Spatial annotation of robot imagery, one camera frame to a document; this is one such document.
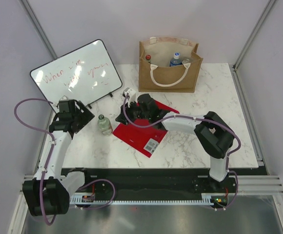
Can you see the blue label plastic bottle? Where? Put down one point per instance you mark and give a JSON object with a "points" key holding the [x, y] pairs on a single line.
{"points": [[175, 60]]}

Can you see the red plastic folder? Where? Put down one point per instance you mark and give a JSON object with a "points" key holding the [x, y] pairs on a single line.
{"points": [[144, 140]]}

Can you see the jute canvas tote bag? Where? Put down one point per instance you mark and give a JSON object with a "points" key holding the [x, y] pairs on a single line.
{"points": [[159, 76]]}

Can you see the green cap glass bottle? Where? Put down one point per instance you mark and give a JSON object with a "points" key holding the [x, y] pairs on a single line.
{"points": [[104, 125]]}

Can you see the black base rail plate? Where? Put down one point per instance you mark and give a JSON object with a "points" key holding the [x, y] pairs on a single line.
{"points": [[186, 181]]}

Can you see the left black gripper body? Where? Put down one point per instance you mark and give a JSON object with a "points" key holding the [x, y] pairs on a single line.
{"points": [[82, 118]]}

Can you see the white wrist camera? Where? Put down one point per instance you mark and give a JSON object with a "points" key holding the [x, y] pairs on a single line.
{"points": [[61, 99], [130, 95]]}

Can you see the red cap cola bottle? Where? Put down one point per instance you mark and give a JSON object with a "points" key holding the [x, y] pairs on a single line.
{"points": [[148, 58]]}

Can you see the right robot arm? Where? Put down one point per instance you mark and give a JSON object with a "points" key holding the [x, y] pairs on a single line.
{"points": [[212, 132]]}

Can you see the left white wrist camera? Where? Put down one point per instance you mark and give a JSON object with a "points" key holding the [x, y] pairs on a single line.
{"points": [[61, 99]]}

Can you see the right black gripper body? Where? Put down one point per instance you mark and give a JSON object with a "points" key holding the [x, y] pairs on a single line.
{"points": [[134, 112]]}

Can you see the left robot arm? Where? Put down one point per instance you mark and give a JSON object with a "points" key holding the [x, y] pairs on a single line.
{"points": [[47, 193]]}

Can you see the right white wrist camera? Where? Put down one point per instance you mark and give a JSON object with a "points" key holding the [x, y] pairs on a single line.
{"points": [[130, 95]]}

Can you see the aluminium frame rail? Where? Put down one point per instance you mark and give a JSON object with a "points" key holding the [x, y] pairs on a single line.
{"points": [[248, 117]]}

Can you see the white slotted cable duct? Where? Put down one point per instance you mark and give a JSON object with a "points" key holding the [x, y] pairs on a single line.
{"points": [[82, 199]]}

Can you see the white dry-erase board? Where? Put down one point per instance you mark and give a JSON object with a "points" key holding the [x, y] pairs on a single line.
{"points": [[85, 74]]}

